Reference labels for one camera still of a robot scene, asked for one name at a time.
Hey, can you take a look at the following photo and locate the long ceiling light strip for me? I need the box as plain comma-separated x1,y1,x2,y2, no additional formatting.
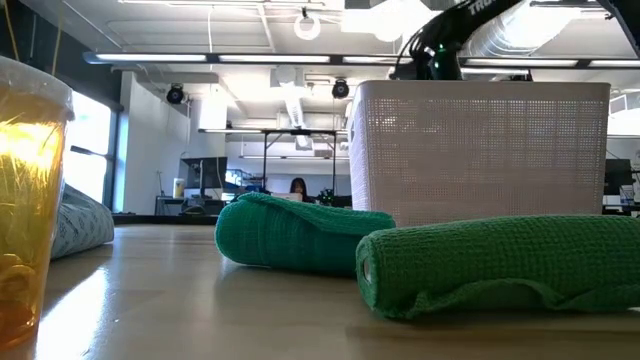
82,51,640,70

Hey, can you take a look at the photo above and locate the blue patterned hospital gown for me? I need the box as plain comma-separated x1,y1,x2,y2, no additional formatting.
49,183,115,260

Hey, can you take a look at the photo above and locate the green bandage roll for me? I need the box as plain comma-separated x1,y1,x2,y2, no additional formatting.
355,214,640,321

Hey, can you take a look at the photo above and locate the white ceiling ring lamp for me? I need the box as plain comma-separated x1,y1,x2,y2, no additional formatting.
293,12,322,42

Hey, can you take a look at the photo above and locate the teal bandage roll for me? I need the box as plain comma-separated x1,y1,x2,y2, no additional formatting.
214,192,397,276

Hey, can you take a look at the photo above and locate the silver ventilation duct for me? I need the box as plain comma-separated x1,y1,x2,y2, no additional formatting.
457,0,619,82

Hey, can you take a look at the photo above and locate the dark computer monitor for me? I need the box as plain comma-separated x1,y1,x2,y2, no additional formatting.
179,157,229,200
602,158,635,197

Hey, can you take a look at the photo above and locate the black frame stand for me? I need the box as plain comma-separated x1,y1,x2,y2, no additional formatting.
259,128,339,201

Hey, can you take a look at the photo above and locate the bright window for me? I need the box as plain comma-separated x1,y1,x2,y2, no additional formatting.
62,89,114,201

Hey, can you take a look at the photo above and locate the person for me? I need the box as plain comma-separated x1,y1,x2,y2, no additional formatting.
288,177,316,204

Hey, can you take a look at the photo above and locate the white perforated plastic basket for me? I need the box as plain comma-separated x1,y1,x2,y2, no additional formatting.
346,79,612,229

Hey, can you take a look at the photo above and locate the large amber pill bottle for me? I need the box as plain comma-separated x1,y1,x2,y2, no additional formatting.
0,55,76,351

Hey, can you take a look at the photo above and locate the dark office desk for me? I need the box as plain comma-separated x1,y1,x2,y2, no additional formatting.
153,194,229,217

